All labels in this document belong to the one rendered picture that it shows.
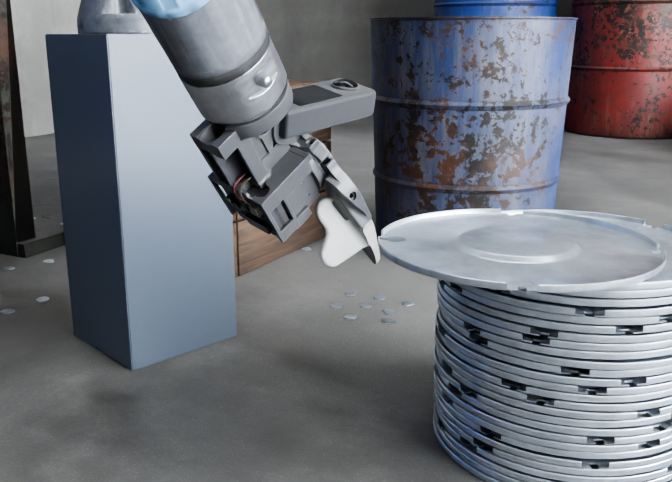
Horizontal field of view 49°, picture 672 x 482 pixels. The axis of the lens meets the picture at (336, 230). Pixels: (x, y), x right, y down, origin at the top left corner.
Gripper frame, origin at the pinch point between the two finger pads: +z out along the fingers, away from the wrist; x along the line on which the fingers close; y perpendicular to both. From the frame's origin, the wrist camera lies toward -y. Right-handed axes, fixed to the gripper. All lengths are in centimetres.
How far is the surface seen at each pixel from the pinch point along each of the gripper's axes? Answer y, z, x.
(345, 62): -196, 216, -251
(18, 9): -62, 86, -279
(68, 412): 30.9, 16.6, -25.4
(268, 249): -13, 54, -52
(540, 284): -4.4, 0.4, 20.5
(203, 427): 21.9, 19.6, -10.6
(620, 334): -8.6, 10.8, 25.4
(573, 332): -6.1, 9.8, 22.0
